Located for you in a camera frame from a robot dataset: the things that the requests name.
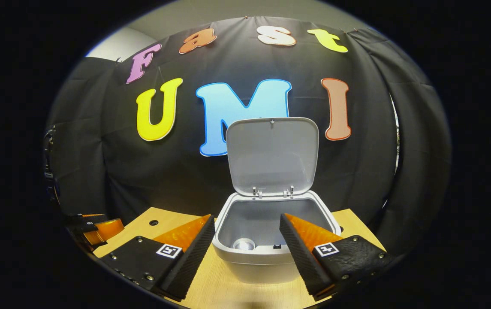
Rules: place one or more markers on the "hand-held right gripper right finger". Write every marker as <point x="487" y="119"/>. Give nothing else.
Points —
<point x="301" y="259"/>

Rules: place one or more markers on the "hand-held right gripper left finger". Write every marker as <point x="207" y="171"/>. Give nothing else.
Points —
<point x="191" y="259"/>

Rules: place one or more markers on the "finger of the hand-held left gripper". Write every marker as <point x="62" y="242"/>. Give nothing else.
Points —
<point x="91" y="216"/>
<point x="108" y="229"/>

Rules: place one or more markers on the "silver pop can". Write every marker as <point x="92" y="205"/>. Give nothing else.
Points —
<point x="244" y="244"/>

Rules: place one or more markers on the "white desktop garbage bin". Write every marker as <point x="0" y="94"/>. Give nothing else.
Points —
<point x="271" y="159"/>

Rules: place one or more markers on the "wooden desktop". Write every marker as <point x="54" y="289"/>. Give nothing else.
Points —
<point x="224" y="292"/>

